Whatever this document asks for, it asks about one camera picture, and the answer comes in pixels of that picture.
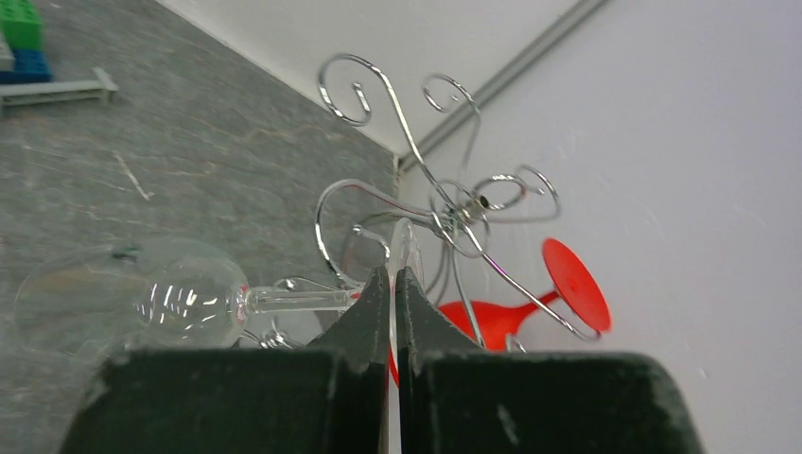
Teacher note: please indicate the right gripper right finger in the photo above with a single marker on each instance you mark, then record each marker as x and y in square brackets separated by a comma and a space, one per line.
[456, 397]

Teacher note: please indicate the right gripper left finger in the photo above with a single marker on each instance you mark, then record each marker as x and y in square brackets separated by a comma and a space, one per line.
[328, 397]

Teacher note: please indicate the red wine glass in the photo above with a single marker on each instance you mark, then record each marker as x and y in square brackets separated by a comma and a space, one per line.
[573, 284]

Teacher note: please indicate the clear wine glass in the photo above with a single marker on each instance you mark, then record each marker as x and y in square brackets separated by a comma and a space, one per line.
[160, 292]

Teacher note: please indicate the chrome wine glass rack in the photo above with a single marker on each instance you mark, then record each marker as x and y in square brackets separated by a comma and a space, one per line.
[460, 216]

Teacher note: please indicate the long grey toy brick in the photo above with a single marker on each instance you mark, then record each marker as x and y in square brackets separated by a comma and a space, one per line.
[101, 88]

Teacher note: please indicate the blue grey toy brick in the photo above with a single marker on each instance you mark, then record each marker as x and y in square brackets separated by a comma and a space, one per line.
[22, 66]

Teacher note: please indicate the green toy brick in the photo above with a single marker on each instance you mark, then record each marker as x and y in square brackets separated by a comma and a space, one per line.
[21, 24]

